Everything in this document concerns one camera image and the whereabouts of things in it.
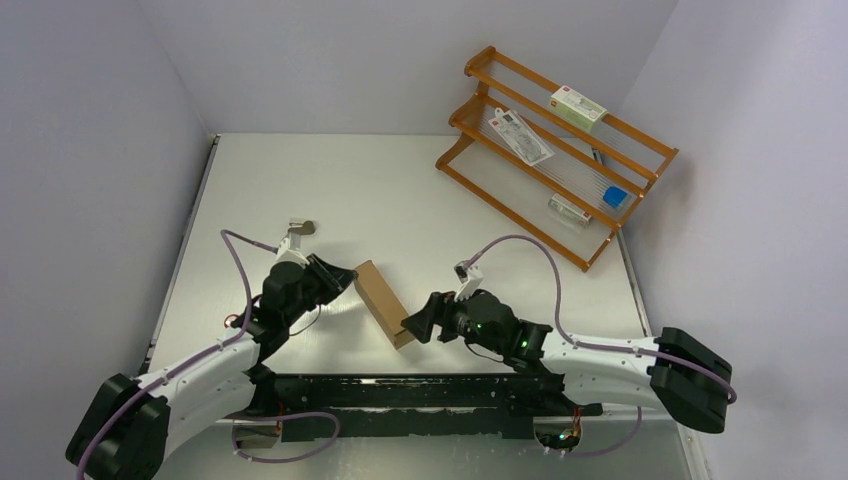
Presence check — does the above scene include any orange wooden rack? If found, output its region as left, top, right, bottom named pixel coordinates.
left=436, top=46, right=679, bottom=271

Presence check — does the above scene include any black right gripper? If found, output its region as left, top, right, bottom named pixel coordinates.
left=401, top=285, right=506, bottom=355

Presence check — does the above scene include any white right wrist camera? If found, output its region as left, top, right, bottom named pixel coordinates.
left=454, top=262, right=483, bottom=302

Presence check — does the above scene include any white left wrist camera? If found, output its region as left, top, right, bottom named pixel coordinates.
left=275, top=232, right=309, bottom=267

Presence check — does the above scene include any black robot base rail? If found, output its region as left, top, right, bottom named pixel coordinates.
left=240, top=373, right=603, bottom=440

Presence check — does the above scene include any blue small block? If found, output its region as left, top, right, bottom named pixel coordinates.
left=602, top=186, right=630, bottom=211

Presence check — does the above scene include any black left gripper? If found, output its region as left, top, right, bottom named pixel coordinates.
left=284, top=252, right=357, bottom=324

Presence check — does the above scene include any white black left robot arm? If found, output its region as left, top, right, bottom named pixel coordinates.
left=65, top=255, right=358, bottom=479

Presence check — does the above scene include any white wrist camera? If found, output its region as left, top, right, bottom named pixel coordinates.
left=275, top=232, right=309, bottom=267
left=454, top=262, right=483, bottom=302

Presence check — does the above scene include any white green small box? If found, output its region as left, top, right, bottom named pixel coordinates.
left=547, top=85, right=608, bottom=133

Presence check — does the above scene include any brown cardboard box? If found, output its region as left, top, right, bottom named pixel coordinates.
left=354, top=260, right=414, bottom=350

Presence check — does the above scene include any clear plastic blister package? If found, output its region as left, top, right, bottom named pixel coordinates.
left=488, top=107, right=555, bottom=166

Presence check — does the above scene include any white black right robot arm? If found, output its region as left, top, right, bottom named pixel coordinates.
left=401, top=290, right=735, bottom=434

